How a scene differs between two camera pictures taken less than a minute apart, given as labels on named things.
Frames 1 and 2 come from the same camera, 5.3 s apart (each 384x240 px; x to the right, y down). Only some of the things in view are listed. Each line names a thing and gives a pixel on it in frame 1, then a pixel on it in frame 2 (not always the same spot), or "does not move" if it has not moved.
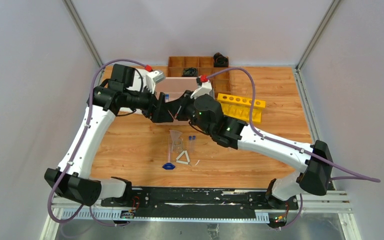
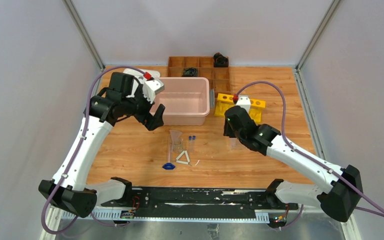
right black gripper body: x=193 y=117 -> x=228 y=131
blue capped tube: x=194 y=142 does not move
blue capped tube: x=190 y=139 does not move
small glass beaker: x=177 y=145 does not move
